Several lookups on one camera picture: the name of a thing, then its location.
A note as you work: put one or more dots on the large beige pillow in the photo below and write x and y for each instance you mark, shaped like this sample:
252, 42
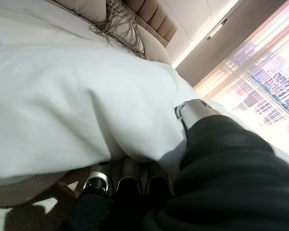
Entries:
86, 9

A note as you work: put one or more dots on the white duvet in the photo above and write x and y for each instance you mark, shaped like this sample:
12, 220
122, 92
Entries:
74, 108

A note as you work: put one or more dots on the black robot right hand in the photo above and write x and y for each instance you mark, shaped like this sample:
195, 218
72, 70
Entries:
231, 180

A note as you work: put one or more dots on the tufted upholstered headboard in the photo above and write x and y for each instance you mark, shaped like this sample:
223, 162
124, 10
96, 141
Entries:
156, 19

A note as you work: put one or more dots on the sheer pale curtain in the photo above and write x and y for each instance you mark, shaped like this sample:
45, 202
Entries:
231, 65

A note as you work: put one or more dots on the grey fringed woven cushion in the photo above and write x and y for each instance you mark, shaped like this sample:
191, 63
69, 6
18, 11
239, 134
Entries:
120, 24

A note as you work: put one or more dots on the linear ceiling light fixture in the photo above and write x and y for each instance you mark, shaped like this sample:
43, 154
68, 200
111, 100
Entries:
218, 29

